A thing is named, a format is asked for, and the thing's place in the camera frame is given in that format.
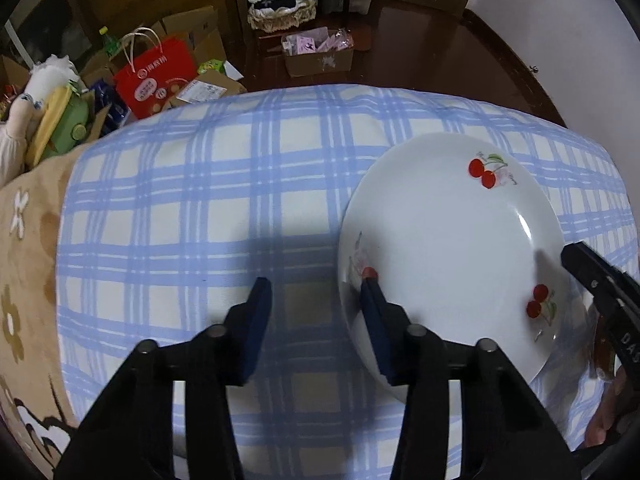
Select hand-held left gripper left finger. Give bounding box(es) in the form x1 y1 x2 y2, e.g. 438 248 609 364
54 277 273 480

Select green bottle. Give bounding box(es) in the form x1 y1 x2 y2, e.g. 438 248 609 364
99 26 121 58

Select cardboard box with pink packets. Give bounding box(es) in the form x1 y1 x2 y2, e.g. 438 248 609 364
281 27 356 77

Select woven basket with cloths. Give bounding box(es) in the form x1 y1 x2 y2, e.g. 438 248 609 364
246 0 319 32

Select blue plaid cloth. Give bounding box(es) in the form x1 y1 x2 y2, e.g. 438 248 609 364
54 84 640 468

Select pink plush toy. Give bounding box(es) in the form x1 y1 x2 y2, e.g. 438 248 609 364
0 102 33 183

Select white cherry print plate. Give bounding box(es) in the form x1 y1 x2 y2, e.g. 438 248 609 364
337 132 571 405

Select blue packet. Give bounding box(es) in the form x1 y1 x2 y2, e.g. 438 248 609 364
92 80 135 128

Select white printed packet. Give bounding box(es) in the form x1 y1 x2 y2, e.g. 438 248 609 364
175 77 228 107

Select white plush toy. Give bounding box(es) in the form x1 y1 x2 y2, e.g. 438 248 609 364
25 56 81 103

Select wooden corner shelf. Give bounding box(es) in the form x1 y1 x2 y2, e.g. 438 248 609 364
227 0 261 76

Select green yellow plush toy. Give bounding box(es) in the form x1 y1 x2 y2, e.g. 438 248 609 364
30 85 97 166

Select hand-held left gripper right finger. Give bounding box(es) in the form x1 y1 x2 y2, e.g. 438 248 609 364
359 276 583 480

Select brown floral blanket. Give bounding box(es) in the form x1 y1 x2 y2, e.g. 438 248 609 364
0 152 101 467

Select large cardboard box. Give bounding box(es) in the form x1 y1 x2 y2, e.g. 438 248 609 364
161 6 228 68

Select red paper bag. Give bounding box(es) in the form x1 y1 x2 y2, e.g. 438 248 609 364
114 29 199 121

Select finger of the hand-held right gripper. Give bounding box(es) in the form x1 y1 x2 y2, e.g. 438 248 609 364
560 241 640 321

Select open cardboard box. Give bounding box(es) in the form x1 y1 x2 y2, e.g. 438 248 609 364
0 55 31 96

